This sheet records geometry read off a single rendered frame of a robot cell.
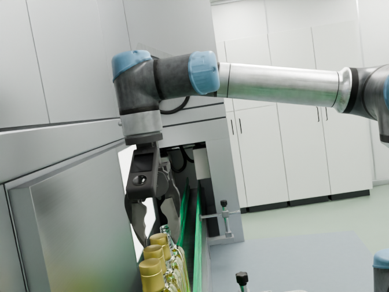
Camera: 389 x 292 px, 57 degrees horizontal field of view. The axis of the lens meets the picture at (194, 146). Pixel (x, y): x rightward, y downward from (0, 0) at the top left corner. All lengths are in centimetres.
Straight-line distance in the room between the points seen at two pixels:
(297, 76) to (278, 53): 374
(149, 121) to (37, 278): 30
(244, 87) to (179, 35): 92
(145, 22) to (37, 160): 119
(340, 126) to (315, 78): 392
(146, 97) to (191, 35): 101
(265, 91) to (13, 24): 47
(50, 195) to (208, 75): 32
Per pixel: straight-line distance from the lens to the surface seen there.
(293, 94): 76
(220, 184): 164
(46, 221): 55
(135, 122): 64
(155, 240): 68
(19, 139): 53
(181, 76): 63
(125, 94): 65
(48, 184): 56
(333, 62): 466
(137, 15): 168
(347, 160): 475
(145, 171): 61
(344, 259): 151
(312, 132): 457
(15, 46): 63
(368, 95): 74
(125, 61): 65
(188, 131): 161
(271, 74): 76
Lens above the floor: 138
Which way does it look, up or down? 6 degrees down
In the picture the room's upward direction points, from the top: 9 degrees counter-clockwise
